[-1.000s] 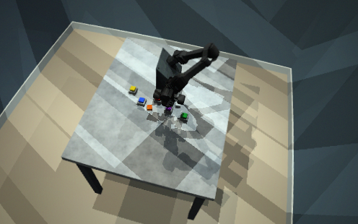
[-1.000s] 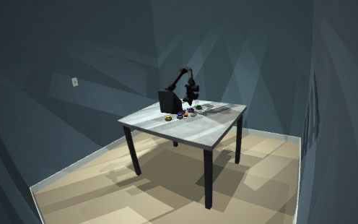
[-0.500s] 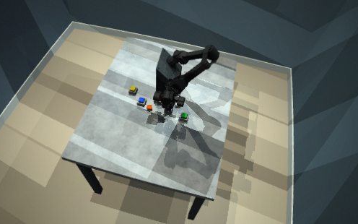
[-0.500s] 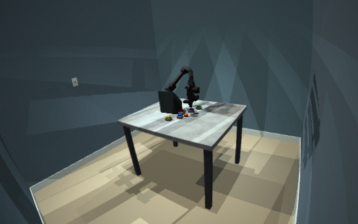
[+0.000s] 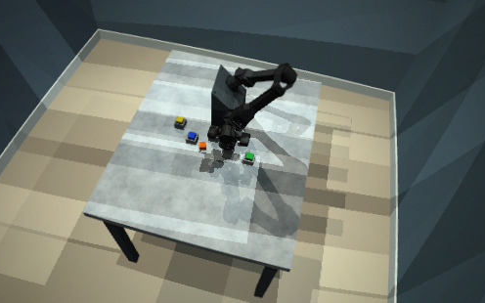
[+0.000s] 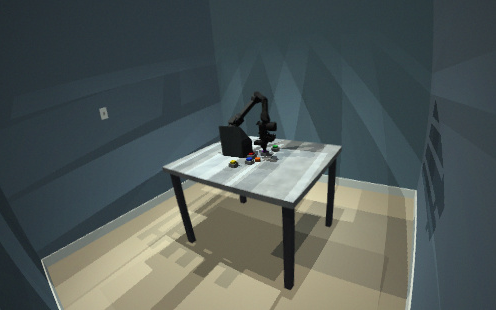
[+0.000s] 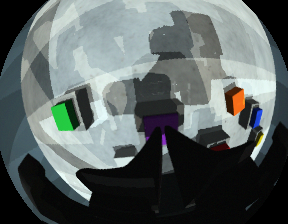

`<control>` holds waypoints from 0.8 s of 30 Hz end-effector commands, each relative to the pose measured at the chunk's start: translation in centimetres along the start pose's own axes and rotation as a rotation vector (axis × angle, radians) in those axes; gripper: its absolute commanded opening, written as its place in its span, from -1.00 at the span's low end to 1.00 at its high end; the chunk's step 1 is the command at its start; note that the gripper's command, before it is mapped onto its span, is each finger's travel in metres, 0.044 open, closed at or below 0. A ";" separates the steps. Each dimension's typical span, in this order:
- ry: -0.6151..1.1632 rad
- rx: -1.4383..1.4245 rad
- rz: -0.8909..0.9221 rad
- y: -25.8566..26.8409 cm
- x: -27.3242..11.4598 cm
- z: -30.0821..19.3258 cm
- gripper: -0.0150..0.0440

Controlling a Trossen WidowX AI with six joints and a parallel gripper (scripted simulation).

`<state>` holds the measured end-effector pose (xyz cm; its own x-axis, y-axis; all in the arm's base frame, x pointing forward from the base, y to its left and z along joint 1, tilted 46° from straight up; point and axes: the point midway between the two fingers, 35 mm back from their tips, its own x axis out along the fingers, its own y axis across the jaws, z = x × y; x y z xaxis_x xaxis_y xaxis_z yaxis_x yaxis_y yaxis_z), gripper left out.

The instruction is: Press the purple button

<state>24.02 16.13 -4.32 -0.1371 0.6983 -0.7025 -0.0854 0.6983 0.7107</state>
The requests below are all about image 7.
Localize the orange block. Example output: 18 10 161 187
225 87 245 117

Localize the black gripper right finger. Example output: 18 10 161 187
164 125 257 208

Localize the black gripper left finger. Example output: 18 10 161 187
76 127 163 213

